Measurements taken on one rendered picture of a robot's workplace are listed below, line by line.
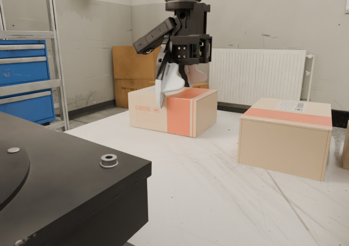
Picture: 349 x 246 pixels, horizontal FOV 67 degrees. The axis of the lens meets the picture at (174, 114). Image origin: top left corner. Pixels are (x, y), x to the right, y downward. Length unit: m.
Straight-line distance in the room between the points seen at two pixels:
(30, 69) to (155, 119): 1.49
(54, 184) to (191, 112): 0.36
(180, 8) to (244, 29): 2.64
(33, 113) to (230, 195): 1.76
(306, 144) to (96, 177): 0.29
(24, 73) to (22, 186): 1.78
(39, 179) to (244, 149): 0.30
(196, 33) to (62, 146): 0.37
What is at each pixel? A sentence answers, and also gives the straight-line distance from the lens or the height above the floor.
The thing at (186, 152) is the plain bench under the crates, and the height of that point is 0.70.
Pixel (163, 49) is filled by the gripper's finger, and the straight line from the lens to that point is 0.54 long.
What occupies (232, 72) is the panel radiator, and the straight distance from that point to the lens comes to 3.08.
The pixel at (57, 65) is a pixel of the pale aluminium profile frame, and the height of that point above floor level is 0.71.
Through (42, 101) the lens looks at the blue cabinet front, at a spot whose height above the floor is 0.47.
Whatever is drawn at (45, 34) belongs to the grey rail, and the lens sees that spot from 2.01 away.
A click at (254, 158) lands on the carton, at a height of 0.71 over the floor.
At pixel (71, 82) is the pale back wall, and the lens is 3.24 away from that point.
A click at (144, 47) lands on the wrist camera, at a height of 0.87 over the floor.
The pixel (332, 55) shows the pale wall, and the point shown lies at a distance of 3.02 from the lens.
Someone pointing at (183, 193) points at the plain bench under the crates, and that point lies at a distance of 0.35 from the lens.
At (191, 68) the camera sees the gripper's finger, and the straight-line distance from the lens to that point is 0.61.
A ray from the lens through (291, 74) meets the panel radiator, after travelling 2.94.
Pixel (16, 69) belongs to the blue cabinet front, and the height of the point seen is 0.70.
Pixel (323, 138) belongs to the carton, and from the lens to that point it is 0.40.
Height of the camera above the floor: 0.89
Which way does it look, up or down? 16 degrees down
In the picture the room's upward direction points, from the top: straight up
